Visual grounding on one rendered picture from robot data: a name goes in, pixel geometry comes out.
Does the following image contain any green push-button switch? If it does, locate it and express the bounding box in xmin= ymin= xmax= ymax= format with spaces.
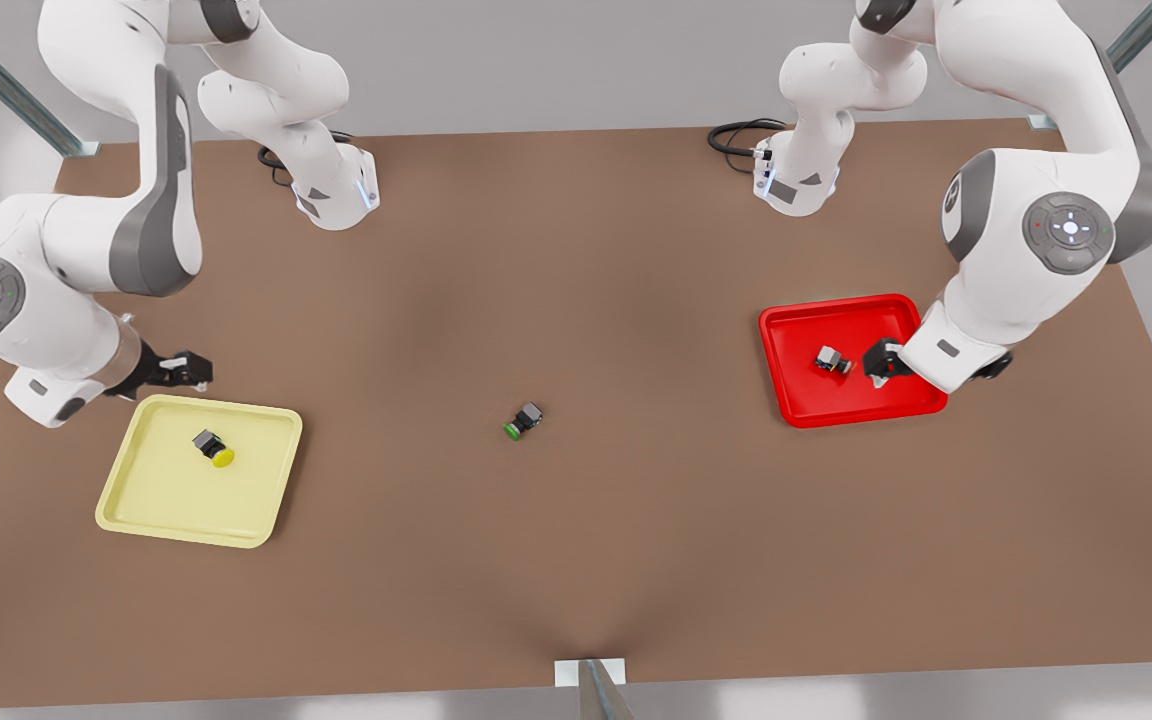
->
xmin=503 ymin=402 xmax=545 ymax=442

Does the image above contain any yellow push-button switch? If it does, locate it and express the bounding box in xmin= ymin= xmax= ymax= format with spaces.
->
xmin=192 ymin=429 xmax=236 ymax=470

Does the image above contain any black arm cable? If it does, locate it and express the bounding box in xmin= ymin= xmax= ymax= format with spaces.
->
xmin=707 ymin=118 xmax=789 ymax=177
xmin=257 ymin=130 xmax=355 ymax=188

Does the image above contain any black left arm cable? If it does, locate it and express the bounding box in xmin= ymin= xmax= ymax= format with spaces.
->
xmin=707 ymin=118 xmax=789 ymax=177

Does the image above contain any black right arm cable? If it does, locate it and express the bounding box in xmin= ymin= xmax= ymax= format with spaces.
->
xmin=257 ymin=130 xmax=355 ymax=188

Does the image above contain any silver frame post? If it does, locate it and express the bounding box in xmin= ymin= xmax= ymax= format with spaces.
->
xmin=1028 ymin=0 xmax=1152 ymax=132
xmin=554 ymin=658 xmax=639 ymax=720
xmin=0 ymin=5 xmax=101 ymax=159

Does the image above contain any yellow square tray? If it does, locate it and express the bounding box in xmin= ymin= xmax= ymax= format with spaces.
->
xmin=95 ymin=394 xmax=304 ymax=550

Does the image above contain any red square tray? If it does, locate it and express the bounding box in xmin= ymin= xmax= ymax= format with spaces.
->
xmin=758 ymin=293 xmax=950 ymax=429

